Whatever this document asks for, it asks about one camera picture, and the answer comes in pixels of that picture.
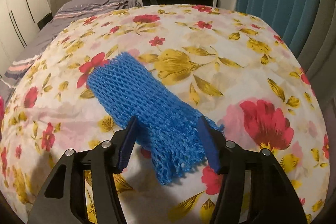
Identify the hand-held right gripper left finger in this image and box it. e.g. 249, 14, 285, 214
28, 116, 138, 224

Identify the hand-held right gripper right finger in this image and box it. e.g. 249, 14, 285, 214
197, 116, 307, 224

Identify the blue foam net sleeve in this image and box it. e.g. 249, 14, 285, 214
87, 52, 225, 186

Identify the grey striped duvet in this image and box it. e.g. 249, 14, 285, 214
0, 0, 142, 98

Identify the black bedside stand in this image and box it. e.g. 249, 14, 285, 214
37, 13, 53, 30

